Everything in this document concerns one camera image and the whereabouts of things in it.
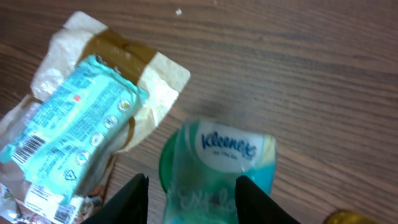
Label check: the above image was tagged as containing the yellow liquid bottle silver cap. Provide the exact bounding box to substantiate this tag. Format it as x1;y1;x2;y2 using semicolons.
323;210;379;224

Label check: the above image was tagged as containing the teal tissue pack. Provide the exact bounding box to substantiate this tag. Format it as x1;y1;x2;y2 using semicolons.
159;119;277;223

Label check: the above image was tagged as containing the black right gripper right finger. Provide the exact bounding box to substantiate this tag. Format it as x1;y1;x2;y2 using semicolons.
235;175;300;224

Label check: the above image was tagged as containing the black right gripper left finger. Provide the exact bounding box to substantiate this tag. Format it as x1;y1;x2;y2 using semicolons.
82;173;149;224

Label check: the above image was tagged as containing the brown snack bag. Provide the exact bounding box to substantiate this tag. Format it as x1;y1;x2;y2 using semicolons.
0;11;192;224

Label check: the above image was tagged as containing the teal wet wipes pack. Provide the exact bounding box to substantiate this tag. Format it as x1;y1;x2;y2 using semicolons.
1;55;149;205

